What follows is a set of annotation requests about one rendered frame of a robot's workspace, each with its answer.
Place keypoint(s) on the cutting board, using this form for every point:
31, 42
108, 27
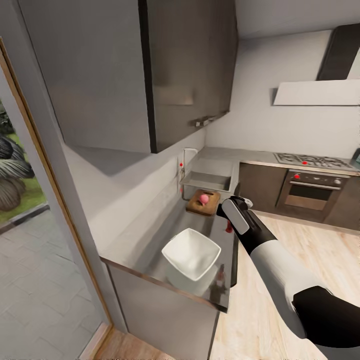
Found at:
208, 208

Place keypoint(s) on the bowl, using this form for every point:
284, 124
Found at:
191, 253

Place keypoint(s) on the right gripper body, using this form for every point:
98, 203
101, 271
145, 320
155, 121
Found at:
220, 212

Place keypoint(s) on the parer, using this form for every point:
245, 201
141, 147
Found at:
236, 193

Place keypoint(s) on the dishwasher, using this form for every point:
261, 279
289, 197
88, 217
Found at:
234, 276

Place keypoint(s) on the vidalia onion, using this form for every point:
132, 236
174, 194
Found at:
203, 199

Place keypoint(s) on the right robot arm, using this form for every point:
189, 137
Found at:
306, 304

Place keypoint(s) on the oven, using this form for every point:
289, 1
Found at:
310, 192

